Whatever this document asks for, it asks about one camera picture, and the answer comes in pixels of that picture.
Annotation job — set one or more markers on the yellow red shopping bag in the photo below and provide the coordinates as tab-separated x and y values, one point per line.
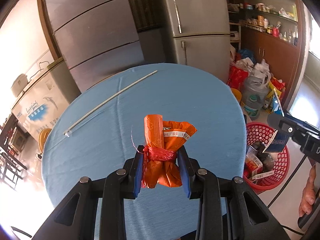
275	87

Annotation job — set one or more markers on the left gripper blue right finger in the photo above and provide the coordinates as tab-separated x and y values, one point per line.
186	171

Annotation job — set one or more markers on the silver two-door refrigerator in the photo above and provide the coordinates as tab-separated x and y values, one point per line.
196	33

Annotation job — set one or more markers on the white chest freezer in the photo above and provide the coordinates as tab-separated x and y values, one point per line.
45	98

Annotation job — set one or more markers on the white rice cooker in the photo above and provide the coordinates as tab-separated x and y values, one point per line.
19	84

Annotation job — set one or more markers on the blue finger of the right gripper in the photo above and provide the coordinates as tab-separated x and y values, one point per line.
303	123

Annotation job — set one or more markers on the grey panel cabinet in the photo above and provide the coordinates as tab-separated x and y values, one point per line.
97	38

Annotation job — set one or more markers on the dark wooden chair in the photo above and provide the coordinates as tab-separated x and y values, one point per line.
13	140

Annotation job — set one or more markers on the orange plastic bag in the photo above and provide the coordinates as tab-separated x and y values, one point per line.
163	139

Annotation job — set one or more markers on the large clear water jug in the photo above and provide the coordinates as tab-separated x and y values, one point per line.
254	92

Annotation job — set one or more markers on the yellow round fan heater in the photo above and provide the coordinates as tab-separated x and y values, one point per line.
43	135

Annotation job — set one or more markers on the red plastic mesh basket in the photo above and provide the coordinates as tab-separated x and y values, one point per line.
273	166

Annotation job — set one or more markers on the person's right hand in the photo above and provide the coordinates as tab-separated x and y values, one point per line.
308	195

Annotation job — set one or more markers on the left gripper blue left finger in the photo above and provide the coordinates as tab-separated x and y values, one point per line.
137	173

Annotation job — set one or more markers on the white plastic bags pile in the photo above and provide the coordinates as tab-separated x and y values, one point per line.
260	70

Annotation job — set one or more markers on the red gift bag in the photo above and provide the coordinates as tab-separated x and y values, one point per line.
236	77

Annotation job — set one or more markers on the brown wooden sideboard cabinet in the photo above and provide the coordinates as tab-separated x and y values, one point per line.
285	60

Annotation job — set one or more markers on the blue table cloth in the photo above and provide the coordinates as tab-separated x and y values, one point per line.
102	127

